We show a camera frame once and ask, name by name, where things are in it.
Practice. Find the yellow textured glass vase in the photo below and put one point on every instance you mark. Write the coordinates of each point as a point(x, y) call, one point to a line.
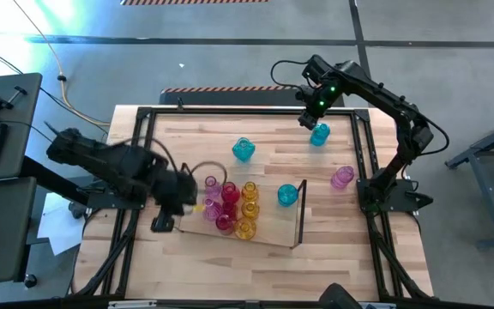
point(245, 228)

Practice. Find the purple slender-necked glass vase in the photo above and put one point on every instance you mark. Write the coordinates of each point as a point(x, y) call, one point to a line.
point(212, 210)

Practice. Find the cyan crest-embossed glass flask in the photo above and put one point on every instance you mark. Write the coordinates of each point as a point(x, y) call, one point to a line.
point(287, 195)

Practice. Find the tall red ribbed glass bottle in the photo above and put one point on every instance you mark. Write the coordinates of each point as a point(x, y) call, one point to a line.
point(230, 192)

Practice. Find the small cyan glass bottle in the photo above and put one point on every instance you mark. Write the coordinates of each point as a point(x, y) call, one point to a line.
point(321, 136)

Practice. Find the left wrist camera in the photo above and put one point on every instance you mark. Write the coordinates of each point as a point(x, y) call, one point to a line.
point(162, 223)

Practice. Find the silver bracket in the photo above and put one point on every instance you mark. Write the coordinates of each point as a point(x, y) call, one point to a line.
point(380, 306)
point(132, 304)

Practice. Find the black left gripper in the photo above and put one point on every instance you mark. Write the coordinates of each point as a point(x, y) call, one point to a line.
point(174, 191)

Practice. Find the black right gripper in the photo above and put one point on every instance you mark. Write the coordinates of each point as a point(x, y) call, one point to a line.
point(322, 98)

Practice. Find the purple dimpled glass vase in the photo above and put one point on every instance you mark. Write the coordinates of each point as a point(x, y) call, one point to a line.
point(212, 185)

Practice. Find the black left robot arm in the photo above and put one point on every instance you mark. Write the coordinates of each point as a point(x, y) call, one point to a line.
point(97, 161)

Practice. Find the yellow ribbed glass jar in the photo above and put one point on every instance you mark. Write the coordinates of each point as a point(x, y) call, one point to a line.
point(250, 210)

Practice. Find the purple ribbed glass bottle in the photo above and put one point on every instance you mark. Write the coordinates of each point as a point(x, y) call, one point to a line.
point(342, 177)

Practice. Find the dark rounded object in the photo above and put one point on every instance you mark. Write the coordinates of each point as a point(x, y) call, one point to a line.
point(337, 297)

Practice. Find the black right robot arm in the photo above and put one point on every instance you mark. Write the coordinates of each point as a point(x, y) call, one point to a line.
point(401, 111)

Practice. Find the cyan diamond-textured glass vase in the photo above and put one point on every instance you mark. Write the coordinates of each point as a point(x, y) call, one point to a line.
point(243, 149)

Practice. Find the black desk support beam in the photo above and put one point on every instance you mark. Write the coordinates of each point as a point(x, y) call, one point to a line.
point(50, 178)

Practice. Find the black metal table frame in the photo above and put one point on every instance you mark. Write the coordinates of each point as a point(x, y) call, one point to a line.
point(251, 111)

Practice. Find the red bulbous glass vase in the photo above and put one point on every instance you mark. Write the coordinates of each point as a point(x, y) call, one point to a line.
point(224, 223)

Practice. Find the dark grey desk panel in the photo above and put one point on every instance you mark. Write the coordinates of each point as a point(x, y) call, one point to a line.
point(11, 214)

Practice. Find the yellow tag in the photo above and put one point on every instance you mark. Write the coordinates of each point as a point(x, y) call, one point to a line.
point(197, 209)

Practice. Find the white paper sheets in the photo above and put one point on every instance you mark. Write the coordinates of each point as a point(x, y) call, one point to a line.
point(58, 227)

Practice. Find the black striped-edge floor mat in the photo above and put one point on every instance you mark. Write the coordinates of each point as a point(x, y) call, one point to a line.
point(230, 98)

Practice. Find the grey desk top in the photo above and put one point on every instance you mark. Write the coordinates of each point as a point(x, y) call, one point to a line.
point(19, 107)

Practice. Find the tall yellow glass vase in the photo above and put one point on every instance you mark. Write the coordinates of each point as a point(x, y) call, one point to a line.
point(250, 192)

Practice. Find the black caster wheel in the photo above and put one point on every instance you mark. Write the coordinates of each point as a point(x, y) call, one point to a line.
point(30, 281)
point(76, 211)

